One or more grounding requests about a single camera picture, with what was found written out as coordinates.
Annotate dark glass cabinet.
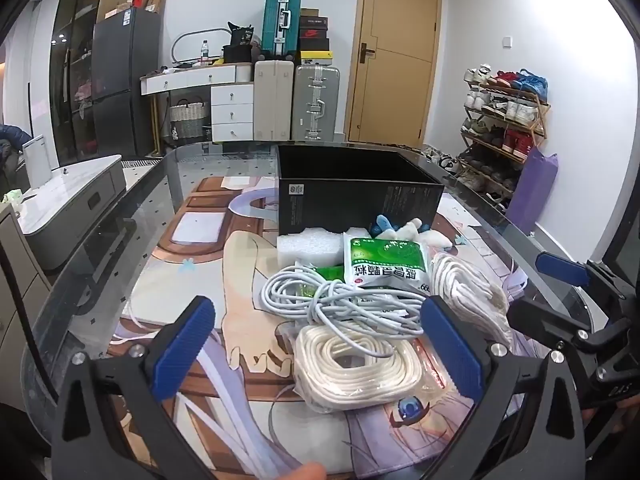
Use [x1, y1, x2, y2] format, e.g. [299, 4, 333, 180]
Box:
[49, 0, 112, 171]

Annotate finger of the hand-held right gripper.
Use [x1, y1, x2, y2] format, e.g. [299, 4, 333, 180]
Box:
[506, 297, 634, 376]
[534, 251, 626, 311]

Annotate white rope coil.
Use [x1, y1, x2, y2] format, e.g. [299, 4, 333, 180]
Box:
[292, 325, 427, 414]
[430, 252, 516, 357]

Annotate white blue plush toy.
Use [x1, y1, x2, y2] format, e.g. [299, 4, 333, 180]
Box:
[370, 214, 454, 251]

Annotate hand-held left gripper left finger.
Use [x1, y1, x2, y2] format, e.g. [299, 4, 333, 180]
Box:
[50, 295, 218, 480]

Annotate dark blue jacket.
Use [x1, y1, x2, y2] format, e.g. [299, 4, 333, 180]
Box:
[0, 124, 32, 162]

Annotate black cardboard box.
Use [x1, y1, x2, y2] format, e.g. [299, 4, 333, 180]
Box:
[275, 144, 446, 238]

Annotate dark grey refrigerator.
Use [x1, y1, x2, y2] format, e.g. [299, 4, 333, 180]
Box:
[92, 7, 162, 159]

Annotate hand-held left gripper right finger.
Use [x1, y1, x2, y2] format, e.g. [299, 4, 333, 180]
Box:
[419, 295, 589, 480]

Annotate wicker basket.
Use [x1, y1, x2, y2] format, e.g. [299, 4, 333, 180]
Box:
[169, 100, 210, 141]

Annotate pile of floor shoes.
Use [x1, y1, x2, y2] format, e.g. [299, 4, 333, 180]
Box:
[419, 144, 462, 172]

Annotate beige suitcase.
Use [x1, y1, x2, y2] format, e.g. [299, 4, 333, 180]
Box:
[253, 60, 295, 141]

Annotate teal suitcase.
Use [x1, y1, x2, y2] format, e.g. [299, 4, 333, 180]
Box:
[261, 0, 303, 59]

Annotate white desk with drawers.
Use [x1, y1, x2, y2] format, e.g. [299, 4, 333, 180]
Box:
[140, 63, 256, 144]

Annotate wooden shoe rack with shoes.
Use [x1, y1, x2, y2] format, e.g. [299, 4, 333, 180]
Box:
[459, 64, 550, 201]

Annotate person's left hand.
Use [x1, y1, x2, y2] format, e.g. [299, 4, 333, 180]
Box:
[277, 462, 328, 480]

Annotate beige drawer cabinet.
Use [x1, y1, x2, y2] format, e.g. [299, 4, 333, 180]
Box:
[0, 205, 52, 366]

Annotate white cable bundle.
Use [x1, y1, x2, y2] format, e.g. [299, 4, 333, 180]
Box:
[260, 262, 427, 357]

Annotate silver suitcase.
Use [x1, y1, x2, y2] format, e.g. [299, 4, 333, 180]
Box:
[292, 65, 341, 141]

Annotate white panel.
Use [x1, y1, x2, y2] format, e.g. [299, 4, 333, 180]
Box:
[22, 135, 54, 189]

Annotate grey white low cabinet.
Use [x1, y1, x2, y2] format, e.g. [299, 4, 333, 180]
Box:
[15, 155, 129, 272]

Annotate green white medicine packet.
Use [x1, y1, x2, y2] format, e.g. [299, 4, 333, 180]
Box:
[300, 264, 352, 311]
[342, 232, 434, 294]

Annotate black bag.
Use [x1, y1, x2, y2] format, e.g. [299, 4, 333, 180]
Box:
[222, 22, 257, 65]

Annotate purple bag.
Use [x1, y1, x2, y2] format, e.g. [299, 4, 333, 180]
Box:
[510, 147, 559, 234]

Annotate grey metal hoop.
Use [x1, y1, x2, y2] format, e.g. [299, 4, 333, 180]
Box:
[171, 26, 237, 64]

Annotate wooden door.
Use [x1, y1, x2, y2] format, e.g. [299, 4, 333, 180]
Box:
[347, 0, 444, 149]

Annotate printed desk mat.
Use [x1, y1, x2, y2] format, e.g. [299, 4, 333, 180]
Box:
[107, 175, 532, 480]

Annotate white foam block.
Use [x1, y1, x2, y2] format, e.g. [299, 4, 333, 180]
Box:
[276, 231, 351, 267]

